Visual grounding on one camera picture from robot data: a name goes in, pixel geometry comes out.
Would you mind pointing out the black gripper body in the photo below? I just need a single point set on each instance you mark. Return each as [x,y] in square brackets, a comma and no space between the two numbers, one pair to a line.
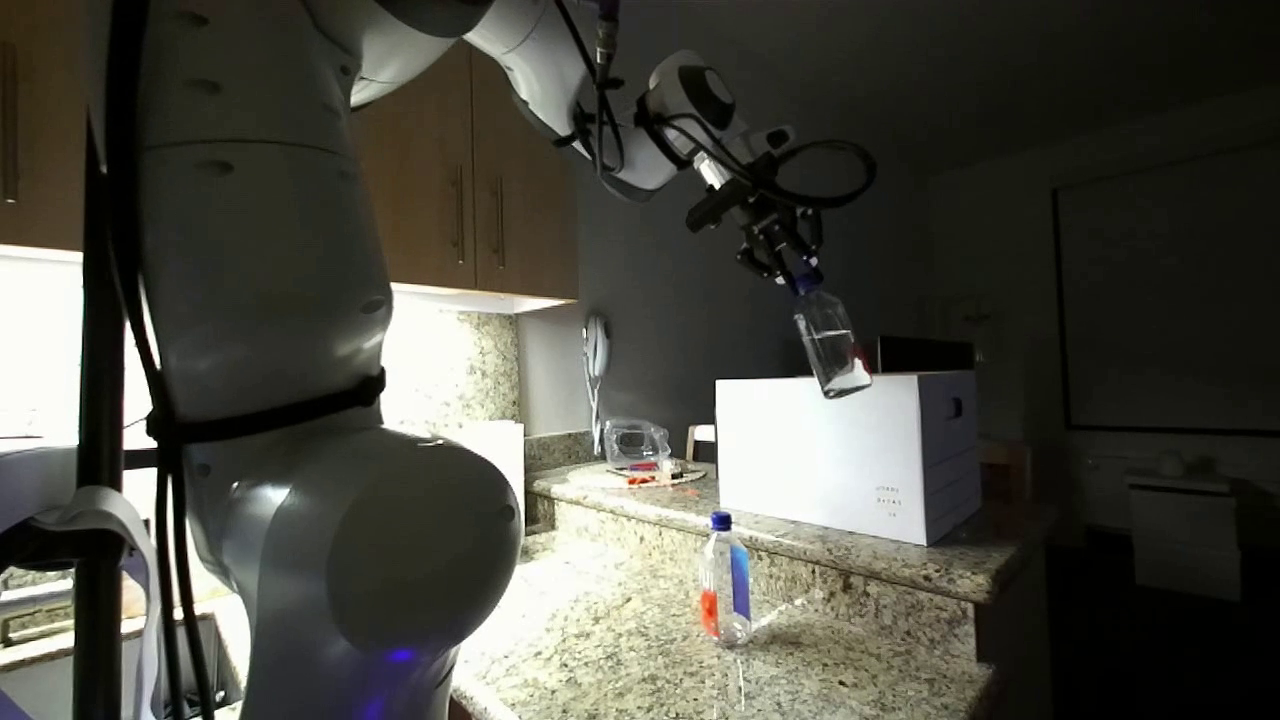
[769,211]

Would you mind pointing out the Fiji water bottle blue cap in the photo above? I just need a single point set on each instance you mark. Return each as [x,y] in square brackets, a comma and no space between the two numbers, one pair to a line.
[727,587]

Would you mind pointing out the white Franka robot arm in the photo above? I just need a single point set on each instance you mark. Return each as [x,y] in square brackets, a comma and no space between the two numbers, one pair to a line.
[267,266]

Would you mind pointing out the white cardboard box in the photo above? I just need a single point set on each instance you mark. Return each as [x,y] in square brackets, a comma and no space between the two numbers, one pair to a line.
[853,461]

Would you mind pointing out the clear drinking glass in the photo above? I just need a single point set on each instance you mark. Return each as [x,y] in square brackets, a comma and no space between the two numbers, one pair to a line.
[700,445]

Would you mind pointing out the clear plastic container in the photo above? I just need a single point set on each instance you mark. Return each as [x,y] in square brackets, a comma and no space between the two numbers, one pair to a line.
[637,448]

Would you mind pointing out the white countertop appliance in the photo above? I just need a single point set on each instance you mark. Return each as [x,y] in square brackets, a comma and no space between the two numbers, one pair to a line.
[491,461]

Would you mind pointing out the white bin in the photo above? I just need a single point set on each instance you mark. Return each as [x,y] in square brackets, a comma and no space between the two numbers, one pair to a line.
[1187,543]

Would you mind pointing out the black vertical pole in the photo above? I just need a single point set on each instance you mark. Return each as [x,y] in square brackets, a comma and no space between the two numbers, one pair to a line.
[106,402]

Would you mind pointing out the wooden wall cabinets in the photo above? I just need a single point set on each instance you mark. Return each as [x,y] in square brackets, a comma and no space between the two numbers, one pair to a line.
[465,185]

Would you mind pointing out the wall whiteboard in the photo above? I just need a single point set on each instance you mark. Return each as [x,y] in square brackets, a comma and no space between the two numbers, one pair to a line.
[1172,293]

